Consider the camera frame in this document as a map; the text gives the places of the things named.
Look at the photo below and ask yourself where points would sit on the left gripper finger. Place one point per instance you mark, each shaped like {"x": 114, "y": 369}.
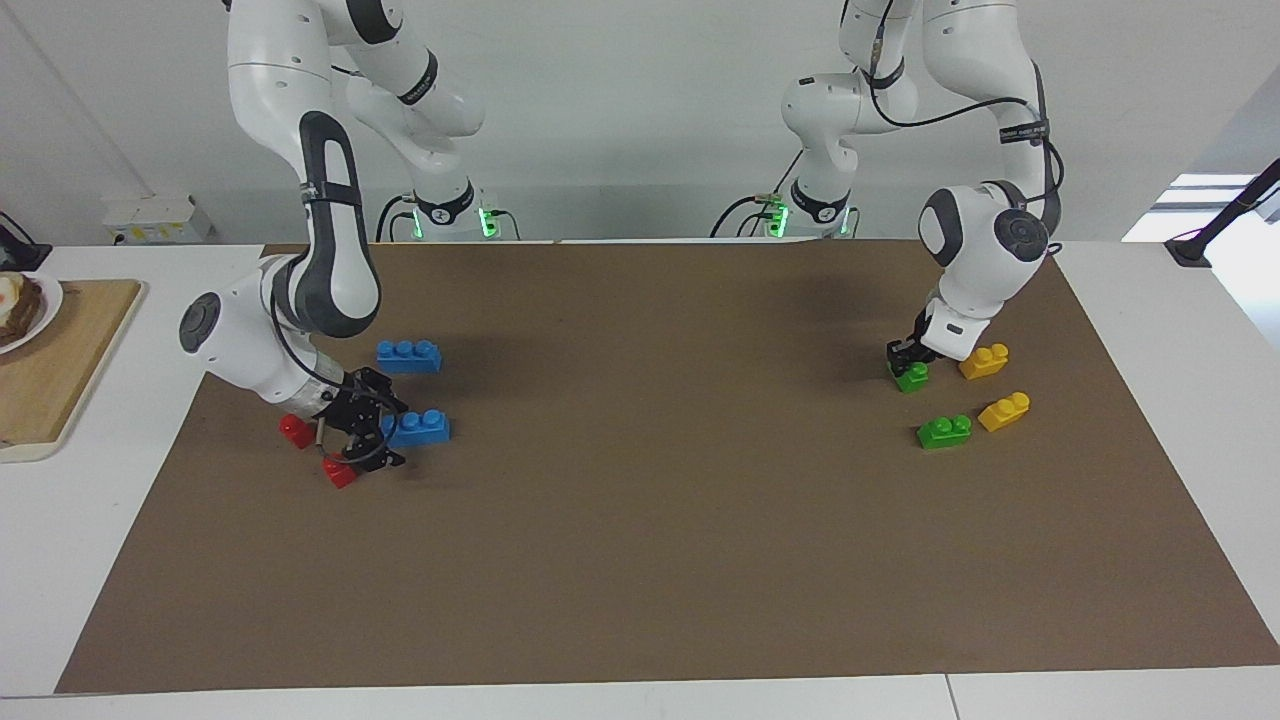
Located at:
{"x": 925, "y": 351}
{"x": 899, "y": 356}

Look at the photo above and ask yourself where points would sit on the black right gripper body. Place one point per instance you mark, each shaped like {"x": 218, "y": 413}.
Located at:
{"x": 348, "y": 405}

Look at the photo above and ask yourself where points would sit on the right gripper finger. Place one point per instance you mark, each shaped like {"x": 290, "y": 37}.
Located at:
{"x": 375, "y": 452}
{"x": 388, "y": 395}

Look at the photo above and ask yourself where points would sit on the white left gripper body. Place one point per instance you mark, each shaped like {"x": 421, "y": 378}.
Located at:
{"x": 958, "y": 332}

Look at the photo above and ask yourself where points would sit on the plain green two-stud brick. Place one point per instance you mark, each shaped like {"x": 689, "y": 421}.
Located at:
{"x": 912, "y": 380}

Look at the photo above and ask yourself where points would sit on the blue three-stud brick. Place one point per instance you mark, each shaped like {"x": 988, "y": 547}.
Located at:
{"x": 425, "y": 430}
{"x": 408, "y": 358}

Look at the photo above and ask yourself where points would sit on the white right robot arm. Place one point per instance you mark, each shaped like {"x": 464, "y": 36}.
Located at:
{"x": 270, "y": 100}

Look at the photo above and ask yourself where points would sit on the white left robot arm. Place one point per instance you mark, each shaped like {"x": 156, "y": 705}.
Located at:
{"x": 980, "y": 50}

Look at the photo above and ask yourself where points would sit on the yellow two-stud brick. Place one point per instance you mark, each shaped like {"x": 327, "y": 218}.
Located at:
{"x": 1004, "y": 412}
{"x": 984, "y": 362}

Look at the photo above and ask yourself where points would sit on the red single-stud brick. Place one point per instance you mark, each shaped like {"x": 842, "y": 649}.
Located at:
{"x": 340, "y": 472}
{"x": 297, "y": 431}

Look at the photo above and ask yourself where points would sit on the green brick white-printed studs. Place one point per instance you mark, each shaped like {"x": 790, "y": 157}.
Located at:
{"x": 944, "y": 433}

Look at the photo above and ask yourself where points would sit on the black stand with pole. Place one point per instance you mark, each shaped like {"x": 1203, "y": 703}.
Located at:
{"x": 1190, "y": 250}

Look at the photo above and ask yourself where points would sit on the brown paper table mat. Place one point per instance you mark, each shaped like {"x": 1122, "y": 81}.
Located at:
{"x": 640, "y": 550}

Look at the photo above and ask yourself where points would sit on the wooden cutting board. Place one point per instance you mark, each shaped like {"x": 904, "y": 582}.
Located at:
{"x": 60, "y": 380}

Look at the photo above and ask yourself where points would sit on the white plate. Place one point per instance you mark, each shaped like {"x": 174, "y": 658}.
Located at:
{"x": 52, "y": 300}

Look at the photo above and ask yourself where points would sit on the toast with egg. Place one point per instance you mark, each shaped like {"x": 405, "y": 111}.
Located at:
{"x": 20, "y": 315}

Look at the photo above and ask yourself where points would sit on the black device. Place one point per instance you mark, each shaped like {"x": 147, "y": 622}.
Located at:
{"x": 15, "y": 250}

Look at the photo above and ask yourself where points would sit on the white wall socket box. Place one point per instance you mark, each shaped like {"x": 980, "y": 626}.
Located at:
{"x": 160, "y": 220}

